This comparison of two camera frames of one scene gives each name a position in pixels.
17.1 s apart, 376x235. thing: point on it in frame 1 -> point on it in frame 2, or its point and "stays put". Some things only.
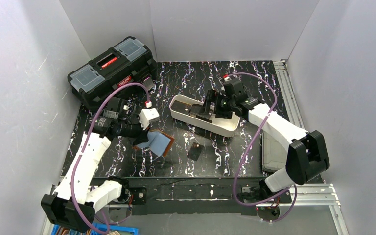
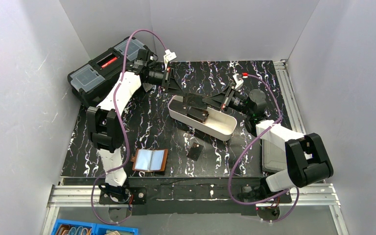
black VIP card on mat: (195, 151) stays put
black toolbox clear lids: (129, 61) stays put
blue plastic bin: (97, 229) stays put
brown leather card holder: (159, 142) -> (149, 160)
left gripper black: (140, 136) -> (168, 80)
